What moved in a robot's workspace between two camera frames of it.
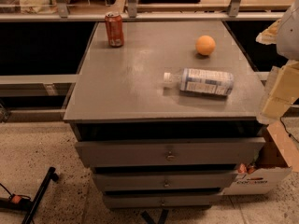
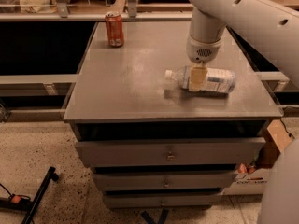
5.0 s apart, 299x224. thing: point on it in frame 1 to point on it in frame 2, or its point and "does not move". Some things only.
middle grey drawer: (163, 181) does not move
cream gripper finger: (284, 91) to (202, 52)
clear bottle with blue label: (206, 81) does not move
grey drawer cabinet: (167, 119) does not move
